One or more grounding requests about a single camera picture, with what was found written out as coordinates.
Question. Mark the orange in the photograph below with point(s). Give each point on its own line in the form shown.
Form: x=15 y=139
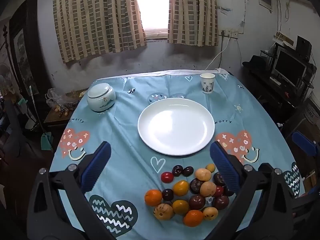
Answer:
x=153 y=197
x=193 y=218

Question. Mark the small wooden side table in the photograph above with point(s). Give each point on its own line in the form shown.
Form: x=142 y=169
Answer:
x=53 y=118

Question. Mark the clear plastic bag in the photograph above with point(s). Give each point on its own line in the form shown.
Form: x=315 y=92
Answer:
x=56 y=100

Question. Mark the white round plate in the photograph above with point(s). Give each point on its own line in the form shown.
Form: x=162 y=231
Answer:
x=175 y=127

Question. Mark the white patterned paper cup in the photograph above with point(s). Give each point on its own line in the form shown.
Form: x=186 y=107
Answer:
x=208 y=83

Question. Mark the bright window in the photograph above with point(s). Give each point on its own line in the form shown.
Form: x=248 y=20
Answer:
x=152 y=5

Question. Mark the black speaker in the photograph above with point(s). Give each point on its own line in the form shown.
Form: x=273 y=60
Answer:
x=303 y=46

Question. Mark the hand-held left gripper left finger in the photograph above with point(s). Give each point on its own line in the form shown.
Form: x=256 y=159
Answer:
x=96 y=165

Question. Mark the yellow tomato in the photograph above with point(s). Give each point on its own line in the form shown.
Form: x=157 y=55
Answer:
x=180 y=188
x=180 y=207

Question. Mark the flat cardboard box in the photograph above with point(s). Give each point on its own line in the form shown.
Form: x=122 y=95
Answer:
x=282 y=38

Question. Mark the black hat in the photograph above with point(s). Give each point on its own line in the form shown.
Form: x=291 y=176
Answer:
x=256 y=62

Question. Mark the grey computer monitor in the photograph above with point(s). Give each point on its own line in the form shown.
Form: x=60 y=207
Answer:
x=288 y=66

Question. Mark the checked beige curtain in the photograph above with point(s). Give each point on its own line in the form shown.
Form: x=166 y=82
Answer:
x=192 y=12
x=95 y=17

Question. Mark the black media stand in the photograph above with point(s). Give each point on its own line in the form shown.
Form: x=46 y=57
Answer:
x=270 y=92

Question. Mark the pale ceramic lidded jar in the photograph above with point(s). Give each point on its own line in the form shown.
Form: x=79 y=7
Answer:
x=101 y=98

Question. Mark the dark wooden framed picture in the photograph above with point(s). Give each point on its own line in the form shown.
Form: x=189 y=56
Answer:
x=30 y=30

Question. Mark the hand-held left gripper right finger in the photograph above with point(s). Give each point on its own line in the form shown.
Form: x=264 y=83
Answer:
x=225 y=165

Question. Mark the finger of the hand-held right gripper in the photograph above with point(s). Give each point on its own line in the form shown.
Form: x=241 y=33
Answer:
x=303 y=141

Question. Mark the small yellow fruit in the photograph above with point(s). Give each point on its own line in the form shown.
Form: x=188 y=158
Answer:
x=210 y=167

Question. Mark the teal dustpan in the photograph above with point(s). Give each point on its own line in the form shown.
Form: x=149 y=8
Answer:
x=47 y=142

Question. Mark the beige round fruit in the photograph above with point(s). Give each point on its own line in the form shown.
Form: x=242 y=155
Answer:
x=208 y=189
x=203 y=174

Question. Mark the white remote control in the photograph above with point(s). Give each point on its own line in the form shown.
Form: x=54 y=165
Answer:
x=275 y=80

